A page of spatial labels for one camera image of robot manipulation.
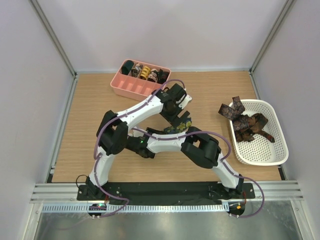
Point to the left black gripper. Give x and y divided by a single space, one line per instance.
170 119

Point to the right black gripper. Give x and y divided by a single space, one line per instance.
154 131

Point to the blue yellow floral tie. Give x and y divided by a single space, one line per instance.
183 126

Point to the pink divided organizer box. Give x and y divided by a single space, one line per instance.
134 87

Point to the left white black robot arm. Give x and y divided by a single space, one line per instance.
112 134

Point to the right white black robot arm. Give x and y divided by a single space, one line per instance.
197 145

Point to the rolled black patterned tie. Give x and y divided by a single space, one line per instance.
162 77

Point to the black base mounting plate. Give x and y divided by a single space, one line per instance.
176 193

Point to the rolled tan floral tie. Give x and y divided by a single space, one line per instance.
153 75

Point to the rolled yellow tie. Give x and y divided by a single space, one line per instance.
144 72

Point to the rolled brown patterned tie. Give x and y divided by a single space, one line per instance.
136 69

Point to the brown patterned tie pile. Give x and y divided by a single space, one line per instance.
245 126

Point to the rolled dark green tie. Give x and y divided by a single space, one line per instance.
126 67

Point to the white perforated plastic basket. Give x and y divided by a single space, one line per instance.
260 151

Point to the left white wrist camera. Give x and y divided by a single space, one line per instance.
185 100

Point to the aluminium frame rail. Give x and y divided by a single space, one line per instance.
67 192

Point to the white slotted cable duct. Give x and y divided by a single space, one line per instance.
100 208

